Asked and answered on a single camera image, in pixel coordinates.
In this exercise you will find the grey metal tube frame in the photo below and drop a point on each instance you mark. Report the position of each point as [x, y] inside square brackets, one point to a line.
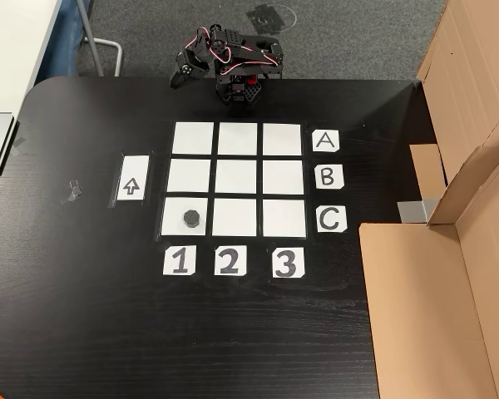
[88, 29]

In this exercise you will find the person's leg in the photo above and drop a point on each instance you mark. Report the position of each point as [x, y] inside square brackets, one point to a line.
[64, 37]

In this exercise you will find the white arrow paper sheet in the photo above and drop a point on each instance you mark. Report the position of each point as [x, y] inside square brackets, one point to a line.
[139, 195]

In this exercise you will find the crumpled grey tape piece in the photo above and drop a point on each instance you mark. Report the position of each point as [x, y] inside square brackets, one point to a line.
[72, 192]

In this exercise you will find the paper sheet letter A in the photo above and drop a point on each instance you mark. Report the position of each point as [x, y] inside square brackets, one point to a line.
[316, 147]

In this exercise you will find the paper sheet number 2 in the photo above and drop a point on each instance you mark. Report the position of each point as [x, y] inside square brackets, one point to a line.
[242, 251]

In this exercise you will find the paper sheet number 1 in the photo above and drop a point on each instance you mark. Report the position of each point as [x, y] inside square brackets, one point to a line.
[168, 266]

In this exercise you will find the black octagonal token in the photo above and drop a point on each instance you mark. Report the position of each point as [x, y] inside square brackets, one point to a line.
[191, 218]

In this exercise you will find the black red bar clamp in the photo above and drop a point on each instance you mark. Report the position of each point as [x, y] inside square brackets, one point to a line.
[253, 80]

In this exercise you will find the white desk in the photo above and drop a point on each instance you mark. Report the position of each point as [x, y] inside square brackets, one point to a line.
[8, 50]

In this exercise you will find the paper sheet letter B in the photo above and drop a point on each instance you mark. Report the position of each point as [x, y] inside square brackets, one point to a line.
[337, 183]

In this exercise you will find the paper sheet letter C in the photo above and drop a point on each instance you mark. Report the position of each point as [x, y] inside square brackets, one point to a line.
[343, 212]

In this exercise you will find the paper sheet number 3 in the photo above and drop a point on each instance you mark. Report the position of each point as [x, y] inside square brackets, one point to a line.
[276, 253]

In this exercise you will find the brown cardboard panel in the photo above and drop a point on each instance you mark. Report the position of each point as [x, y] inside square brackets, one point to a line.
[420, 311]
[461, 62]

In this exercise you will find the black floor tape patch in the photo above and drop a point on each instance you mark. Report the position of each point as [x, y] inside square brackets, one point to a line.
[266, 16]

